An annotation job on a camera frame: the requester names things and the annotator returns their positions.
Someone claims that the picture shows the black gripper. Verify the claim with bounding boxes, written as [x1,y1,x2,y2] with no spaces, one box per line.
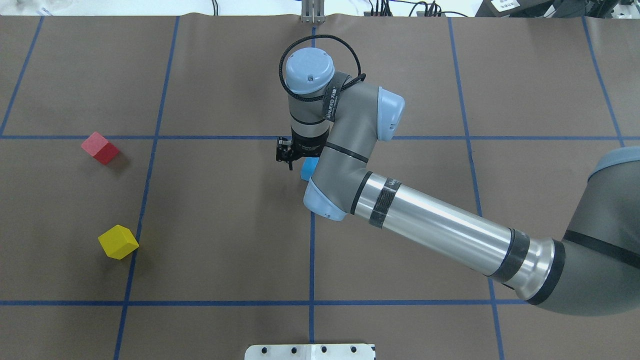
[290,134,329,160]

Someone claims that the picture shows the blue wooden cube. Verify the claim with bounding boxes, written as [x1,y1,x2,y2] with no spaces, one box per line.
[300,157,320,182]

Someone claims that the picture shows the red wooden cube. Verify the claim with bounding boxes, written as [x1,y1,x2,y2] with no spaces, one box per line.
[81,131,121,166]

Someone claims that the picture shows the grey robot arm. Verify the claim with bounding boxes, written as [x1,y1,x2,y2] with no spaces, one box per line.
[276,34,640,316]

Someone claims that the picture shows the blue tape grid lines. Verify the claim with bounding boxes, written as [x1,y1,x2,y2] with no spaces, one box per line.
[1,14,639,360]

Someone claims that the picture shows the yellow wooden cube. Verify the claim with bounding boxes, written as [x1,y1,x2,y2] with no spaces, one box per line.
[97,224,140,260]

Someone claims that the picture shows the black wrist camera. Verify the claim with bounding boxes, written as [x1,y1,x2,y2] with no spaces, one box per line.
[275,136,295,171]

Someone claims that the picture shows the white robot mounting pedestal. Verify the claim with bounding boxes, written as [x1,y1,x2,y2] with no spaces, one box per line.
[244,343,377,360]

